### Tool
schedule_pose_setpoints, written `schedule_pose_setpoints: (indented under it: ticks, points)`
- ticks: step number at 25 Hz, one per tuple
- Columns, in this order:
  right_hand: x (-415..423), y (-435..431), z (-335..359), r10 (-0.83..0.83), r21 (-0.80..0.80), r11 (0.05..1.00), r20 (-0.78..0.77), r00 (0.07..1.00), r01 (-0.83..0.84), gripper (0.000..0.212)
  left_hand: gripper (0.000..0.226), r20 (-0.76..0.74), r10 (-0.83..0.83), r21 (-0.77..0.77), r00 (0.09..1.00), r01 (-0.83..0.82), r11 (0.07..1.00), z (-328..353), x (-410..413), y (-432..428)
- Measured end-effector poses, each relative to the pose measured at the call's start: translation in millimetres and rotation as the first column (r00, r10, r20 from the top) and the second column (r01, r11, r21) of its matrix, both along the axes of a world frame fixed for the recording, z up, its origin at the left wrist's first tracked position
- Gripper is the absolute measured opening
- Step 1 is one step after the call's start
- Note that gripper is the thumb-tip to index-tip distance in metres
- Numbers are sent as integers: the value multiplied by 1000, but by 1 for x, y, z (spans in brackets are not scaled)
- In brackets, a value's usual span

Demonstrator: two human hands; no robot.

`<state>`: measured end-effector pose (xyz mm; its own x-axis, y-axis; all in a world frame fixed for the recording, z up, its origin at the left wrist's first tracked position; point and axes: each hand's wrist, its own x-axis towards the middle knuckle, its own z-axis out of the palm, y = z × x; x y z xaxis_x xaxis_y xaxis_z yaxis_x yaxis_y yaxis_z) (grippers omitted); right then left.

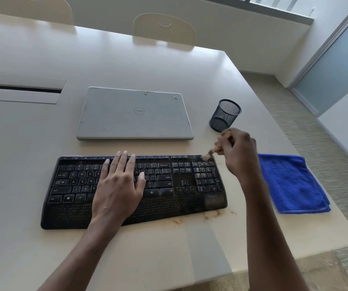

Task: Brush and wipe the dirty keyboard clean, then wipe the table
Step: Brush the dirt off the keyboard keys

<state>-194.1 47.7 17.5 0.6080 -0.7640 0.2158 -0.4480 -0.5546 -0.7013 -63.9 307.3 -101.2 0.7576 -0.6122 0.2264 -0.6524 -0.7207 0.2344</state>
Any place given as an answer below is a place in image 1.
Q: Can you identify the person's right hand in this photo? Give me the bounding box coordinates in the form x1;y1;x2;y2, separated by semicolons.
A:
215;128;259;180

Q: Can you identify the person's left hand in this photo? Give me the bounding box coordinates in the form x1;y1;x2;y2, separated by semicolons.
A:
91;151;147;226

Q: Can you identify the black computer keyboard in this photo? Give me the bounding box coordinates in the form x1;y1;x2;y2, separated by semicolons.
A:
40;154;228;230

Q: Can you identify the small wooden brush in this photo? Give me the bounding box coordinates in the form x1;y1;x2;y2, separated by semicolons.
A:
201;135;226;162

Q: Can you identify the person's left forearm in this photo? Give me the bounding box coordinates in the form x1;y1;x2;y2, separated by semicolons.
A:
37;216;125;291

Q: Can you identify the person's right forearm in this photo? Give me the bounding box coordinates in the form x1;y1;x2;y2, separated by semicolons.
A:
238;168;313;291

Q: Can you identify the black mesh pen holder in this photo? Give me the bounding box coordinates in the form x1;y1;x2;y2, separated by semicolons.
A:
209;99;242;132

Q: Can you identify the silver closed laptop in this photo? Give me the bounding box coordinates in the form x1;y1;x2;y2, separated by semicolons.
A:
77;86;194;141

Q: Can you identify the blue microfiber cloth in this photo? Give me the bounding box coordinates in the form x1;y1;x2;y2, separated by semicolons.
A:
258;153;331;214

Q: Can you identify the cream perforated chair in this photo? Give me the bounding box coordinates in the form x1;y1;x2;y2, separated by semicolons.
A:
132;13;196;46
0;0;74;26

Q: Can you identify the frosted glass door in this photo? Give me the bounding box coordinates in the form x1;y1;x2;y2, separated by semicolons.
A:
290;3;348;117

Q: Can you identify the table cable access flap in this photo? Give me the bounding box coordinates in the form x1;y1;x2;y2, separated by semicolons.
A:
0;72;67;105

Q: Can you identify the window frame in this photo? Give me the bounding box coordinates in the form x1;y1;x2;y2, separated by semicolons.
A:
219;0;315;20

